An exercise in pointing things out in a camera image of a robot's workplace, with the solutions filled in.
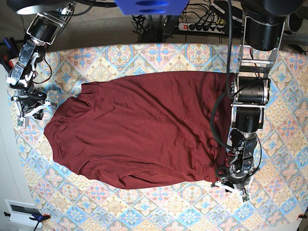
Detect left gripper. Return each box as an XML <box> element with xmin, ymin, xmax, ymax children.
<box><xmin>216</xmin><ymin>166</ymin><xmax>259</xmax><ymax>184</ymax></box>

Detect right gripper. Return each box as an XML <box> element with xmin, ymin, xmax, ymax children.
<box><xmin>15</xmin><ymin>89</ymin><xmax>47</xmax><ymax>120</ymax></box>

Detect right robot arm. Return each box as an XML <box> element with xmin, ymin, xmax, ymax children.
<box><xmin>6</xmin><ymin>1</ymin><xmax>76</xmax><ymax>126</ymax></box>

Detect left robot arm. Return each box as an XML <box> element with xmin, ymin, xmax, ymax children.
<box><xmin>210</xmin><ymin>0</ymin><xmax>302</xmax><ymax>197</ymax></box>

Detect orange black clamp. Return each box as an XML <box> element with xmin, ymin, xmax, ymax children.
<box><xmin>0</xmin><ymin>55</ymin><xmax>14</xmax><ymax>76</ymax></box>

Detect orange clamp lower right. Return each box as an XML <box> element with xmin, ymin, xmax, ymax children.
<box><xmin>297</xmin><ymin>214</ymin><xmax>308</xmax><ymax>219</ymax></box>

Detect patterned tablecloth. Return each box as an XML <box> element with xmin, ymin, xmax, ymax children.
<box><xmin>13</xmin><ymin>44</ymin><xmax>308</xmax><ymax>231</ymax></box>

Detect blue clamp lower left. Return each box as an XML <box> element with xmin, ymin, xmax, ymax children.
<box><xmin>3</xmin><ymin>212</ymin><xmax>51</xmax><ymax>231</ymax></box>

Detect white power strip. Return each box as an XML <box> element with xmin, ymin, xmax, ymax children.
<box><xmin>178</xmin><ymin>23</ymin><xmax>224</xmax><ymax>33</ymax></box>

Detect round speaker top right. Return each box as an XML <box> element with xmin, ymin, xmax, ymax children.
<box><xmin>286</xmin><ymin>13</ymin><xmax>303</xmax><ymax>34</ymax></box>

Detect blue handled clamp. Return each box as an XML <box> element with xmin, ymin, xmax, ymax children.
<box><xmin>3</xmin><ymin>37</ymin><xmax>18</xmax><ymax>52</ymax></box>

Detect white wall box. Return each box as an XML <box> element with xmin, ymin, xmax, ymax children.
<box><xmin>4</xmin><ymin>199</ymin><xmax>40</xmax><ymax>228</ymax></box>

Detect blue plastic mount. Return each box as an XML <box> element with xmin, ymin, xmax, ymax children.
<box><xmin>115</xmin><ymin>0</ymin><xmax>189</xmax><ymax>16</ymax></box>

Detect tangle of black cables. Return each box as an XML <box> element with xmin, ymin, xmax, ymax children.
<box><xmin>131</xmin><ymin>14</ymin><xmax>179</xmax><ymax>44</ymax></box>

